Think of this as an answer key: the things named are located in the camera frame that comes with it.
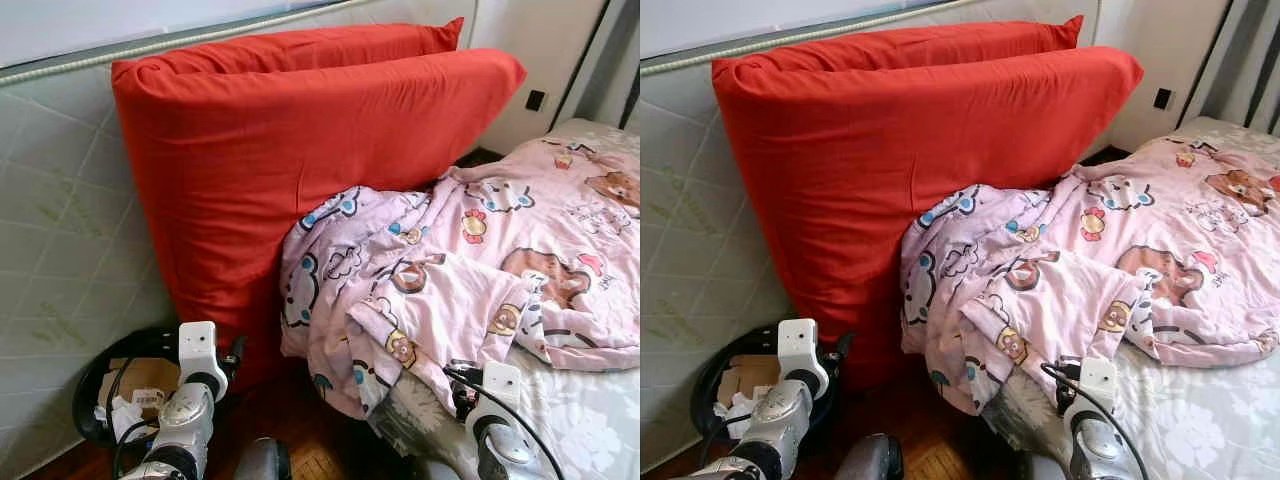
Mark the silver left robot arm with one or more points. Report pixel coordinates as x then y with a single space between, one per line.
775 425
180 425

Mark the silver right robot leg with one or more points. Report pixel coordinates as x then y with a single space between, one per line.
430 470
1030 470

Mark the silver robot leg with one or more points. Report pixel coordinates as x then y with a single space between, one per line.
262 462
430 470
1030 470
870 458

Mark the brown cardboard piece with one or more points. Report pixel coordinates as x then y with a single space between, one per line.
750 378
140 380

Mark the silver left robot leg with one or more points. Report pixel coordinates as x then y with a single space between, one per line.
870 458
262 462

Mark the white crumpled tissue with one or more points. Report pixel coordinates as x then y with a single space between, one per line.
735 412
122 418

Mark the bed with beige floral sheet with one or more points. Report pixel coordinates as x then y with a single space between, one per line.
590 420
1210 420

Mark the black rubbish bin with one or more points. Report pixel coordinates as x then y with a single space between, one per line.
705 390
90 400

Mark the pink cartoon blanket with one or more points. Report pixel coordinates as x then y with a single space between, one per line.
480 250
1100 250

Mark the large red fabric cushion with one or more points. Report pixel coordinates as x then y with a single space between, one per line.
280 170
880 170

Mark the grey curtain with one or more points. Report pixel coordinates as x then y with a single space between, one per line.
1245 60
610 60

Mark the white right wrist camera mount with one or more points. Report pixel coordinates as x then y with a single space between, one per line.
502 390
1098 385

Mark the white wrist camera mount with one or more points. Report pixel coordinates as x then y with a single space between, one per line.
502 390
1098 385
198 348
800 345

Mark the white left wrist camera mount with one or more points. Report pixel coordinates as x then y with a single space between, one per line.
800 345
198 348

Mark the black wall socket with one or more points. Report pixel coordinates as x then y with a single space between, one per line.
1162 98
536 100

